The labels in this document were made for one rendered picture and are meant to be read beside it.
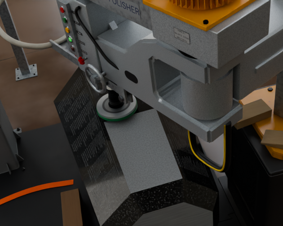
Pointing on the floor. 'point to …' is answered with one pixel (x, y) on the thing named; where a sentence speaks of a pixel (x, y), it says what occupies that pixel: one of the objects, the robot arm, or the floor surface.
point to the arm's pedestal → (2, 138)
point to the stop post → (19, 53)
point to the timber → (72, 208)
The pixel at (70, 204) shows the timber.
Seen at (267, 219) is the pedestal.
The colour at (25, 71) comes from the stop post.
